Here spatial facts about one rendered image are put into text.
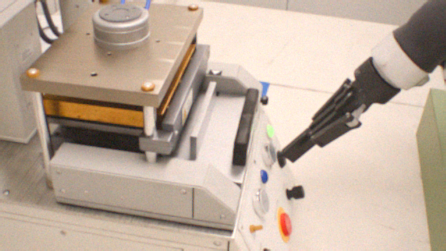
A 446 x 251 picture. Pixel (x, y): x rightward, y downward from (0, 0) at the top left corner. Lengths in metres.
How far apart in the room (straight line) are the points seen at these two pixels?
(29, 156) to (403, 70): 0.58
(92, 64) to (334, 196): 0.56
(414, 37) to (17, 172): 0.62
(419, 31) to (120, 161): 0.46
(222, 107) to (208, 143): 0.10
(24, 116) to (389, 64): 0.56
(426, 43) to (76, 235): 0.58
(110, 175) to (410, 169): 0.69
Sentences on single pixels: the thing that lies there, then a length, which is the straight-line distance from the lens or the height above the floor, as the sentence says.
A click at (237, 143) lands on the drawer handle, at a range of 0.70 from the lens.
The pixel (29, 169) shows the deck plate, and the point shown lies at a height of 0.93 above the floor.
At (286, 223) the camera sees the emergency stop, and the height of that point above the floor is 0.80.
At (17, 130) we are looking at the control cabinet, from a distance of 0.86.
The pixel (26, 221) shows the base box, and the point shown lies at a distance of 0.79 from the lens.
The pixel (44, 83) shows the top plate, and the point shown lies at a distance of 0.66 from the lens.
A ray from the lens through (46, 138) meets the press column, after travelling 0.72.
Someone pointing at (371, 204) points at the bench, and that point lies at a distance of 1.04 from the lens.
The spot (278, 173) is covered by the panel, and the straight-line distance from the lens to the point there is 0.93.
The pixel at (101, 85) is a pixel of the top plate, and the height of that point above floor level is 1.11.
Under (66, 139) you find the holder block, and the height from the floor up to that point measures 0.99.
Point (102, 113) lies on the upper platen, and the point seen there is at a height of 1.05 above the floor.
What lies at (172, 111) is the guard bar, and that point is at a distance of 0.68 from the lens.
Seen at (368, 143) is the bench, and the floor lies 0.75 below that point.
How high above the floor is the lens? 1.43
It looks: 35 degrees down
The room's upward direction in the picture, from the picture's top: 2 degrees clockwise
